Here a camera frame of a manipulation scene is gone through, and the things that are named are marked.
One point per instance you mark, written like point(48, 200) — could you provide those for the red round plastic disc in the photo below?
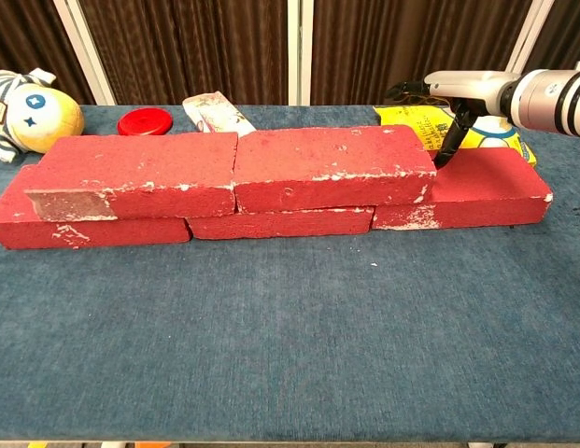
point(145, 121)

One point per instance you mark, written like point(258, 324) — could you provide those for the blue table cloth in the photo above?
point(289, 350)

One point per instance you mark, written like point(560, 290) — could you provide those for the yellow marshmallow bag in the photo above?
point(411, 126)

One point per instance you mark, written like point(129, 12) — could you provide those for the red foam brick grey patch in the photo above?
point(140, 158)

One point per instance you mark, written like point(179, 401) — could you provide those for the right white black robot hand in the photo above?
point(467, 91)

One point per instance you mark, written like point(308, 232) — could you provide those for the white divider frame post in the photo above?
point(299, 51)
point(86, 51)
point(532, 32)

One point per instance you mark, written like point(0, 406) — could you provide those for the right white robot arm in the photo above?
point(551, 100)

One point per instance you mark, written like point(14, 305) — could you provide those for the striped yellow plush toy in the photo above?
point(42, 121)

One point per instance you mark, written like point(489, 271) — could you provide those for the floral tissue pack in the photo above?
point(210, 114)

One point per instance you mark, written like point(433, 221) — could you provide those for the brown fabric divider panel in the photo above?
point(28, 37)
point(411, 42)
point(191, 46)
point(567, 32)

